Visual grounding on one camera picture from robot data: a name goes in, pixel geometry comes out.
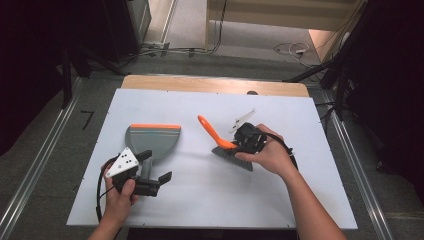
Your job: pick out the grey dustpan with orange edge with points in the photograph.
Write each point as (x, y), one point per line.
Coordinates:
(153, 141)

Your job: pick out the person's right hand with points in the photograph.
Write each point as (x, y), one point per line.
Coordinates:
(273, 156)

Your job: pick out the metal floor rail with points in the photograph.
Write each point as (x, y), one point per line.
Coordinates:
(363, 193)
(36, 156)

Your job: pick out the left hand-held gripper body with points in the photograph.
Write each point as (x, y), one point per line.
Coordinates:
(124, 163)

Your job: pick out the light wooden furniture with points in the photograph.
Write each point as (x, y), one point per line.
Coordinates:
(283, 15)

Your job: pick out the white board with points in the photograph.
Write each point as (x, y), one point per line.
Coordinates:
(206, 200)

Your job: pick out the black metal stand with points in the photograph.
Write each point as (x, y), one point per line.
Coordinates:
(340, 86)
(66, 76)

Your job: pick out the wooden table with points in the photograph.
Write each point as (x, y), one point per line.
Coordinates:
(213, 85)

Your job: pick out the person's left hand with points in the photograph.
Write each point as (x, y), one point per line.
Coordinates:
(118, 203)

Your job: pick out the brown cardboard panel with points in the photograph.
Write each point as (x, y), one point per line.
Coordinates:
(321, 41)

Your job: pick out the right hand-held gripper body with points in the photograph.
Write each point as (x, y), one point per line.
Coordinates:
(248, 135)

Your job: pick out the grey cabinet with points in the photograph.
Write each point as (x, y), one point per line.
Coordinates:
(140, 20)

